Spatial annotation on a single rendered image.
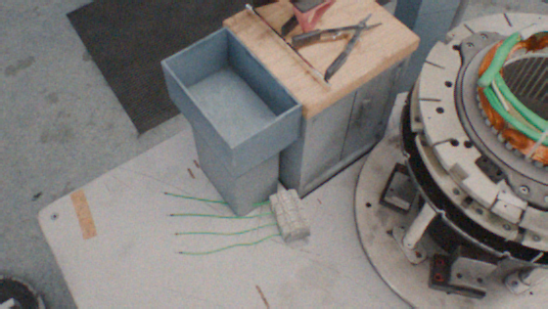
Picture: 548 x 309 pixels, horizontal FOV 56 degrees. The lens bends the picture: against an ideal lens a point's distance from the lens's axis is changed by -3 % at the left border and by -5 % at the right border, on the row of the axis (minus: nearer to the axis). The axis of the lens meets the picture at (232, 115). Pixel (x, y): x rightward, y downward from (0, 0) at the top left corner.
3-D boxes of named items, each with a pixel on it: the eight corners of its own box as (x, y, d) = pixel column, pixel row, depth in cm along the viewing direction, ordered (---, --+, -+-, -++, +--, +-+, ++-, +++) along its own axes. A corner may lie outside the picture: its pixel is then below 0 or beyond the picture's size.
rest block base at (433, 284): (431, 256, 81) (434, 252, 79) (481, 268, 79) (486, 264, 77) (428, 287, 78) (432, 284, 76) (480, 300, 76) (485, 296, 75)
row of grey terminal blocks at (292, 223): (313, 242, 85) (315, 233, 82) (285, 251, 85) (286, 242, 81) (293, 190, 91) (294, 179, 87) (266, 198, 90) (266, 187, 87)
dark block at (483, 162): (481, 156, 57) (485, 151, 56) (504, 178, 56) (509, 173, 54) (473, 162, 57) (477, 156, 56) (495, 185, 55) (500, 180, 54)
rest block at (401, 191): (418, 184, 86) (421, 178, 84) (407, 211, 84) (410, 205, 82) (394, 174, 87) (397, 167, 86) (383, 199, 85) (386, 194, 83)
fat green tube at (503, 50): (480, 96, 56) (487, 85, 54) (455, 72, 58) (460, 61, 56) (566, 39, 60) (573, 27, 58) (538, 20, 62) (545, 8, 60)
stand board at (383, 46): (306, 120, 67) (308, 110, 65) (223, 32, 77) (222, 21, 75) (416, 49, 73) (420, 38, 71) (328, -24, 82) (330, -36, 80)
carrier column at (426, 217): (408, 254, 81) (446, 198, 64) (397, 242, 82) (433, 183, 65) (420, 245, 82) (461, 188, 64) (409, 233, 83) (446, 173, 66)
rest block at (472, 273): (448, 256, 78) (459, 244, 74) (485, 264, 77) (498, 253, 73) (446, 284, 76) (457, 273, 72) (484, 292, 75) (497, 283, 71)
